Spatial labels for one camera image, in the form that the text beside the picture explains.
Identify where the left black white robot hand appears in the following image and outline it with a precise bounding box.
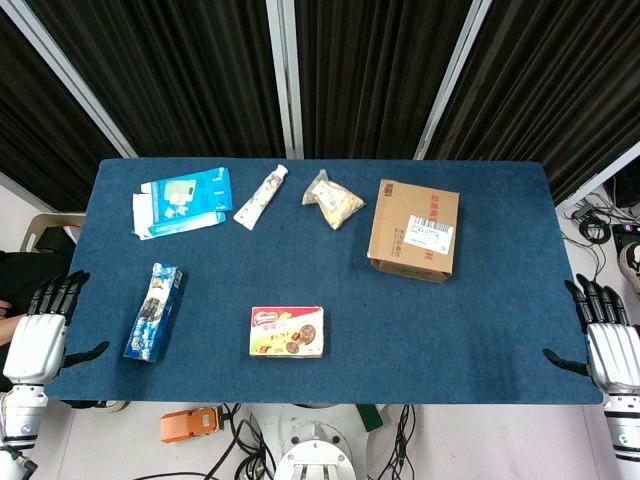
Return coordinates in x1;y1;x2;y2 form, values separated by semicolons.
2;269;110;387

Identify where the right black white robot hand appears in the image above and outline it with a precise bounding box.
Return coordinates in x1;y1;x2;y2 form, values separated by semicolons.
542;273;640;396

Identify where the cream red wafer snack box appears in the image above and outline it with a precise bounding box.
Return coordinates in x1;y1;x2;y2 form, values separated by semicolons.
249;305;325;359

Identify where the orange device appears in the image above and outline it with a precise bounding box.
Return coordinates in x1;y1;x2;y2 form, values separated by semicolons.
159;407;224;445

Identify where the brown cardboard shipping box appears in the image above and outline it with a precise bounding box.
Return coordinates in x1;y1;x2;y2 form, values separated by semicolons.
366;178;461;285

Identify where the person in black clothing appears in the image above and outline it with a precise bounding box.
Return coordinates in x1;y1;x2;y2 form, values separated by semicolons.
0;251;71;347

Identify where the white sneaker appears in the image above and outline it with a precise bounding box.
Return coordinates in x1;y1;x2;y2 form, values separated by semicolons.
618;243;640;295

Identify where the long blue cookie package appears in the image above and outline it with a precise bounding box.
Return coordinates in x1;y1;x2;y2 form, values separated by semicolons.
123;262;184;364

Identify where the beige plastic bin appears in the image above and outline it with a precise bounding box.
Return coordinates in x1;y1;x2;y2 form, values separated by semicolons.
19;213;86;257

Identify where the flattened blue white carton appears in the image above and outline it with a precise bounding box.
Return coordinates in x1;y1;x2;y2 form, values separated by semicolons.
131;166;235;242

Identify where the black pleated curtain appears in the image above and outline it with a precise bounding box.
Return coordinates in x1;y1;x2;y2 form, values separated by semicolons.
293;0;475;160
24;0;287;159
424;0;640;206
0;9;124;214

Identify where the green object under table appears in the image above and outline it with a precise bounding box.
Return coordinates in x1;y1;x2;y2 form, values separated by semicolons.
355;403;385;432

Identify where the blue felt table cover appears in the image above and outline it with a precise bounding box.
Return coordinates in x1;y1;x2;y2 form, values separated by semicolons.
43;157;605;406

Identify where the white printed tube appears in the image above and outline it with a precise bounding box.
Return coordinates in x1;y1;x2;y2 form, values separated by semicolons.
232;164;290;231

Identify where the white robot torso base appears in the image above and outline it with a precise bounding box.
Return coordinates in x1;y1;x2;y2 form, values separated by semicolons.
249;402;386;480

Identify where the clear bag of snacks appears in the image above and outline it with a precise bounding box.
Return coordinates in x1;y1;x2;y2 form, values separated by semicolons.
301;169;365;231

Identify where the coiled black cable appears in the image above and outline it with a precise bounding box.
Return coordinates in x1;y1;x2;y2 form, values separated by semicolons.
577;218;613;247

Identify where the white aluminium partition post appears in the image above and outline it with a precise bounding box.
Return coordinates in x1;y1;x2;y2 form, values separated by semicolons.
264;0;305;160
413;0;497;161
0;0;139;159
554;139;640;217

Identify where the black floor cable bundle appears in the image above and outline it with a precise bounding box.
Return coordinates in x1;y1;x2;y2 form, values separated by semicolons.
132;403;277;480

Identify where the black hanging cable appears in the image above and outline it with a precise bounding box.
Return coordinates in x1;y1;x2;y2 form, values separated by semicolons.
374;403;417;480

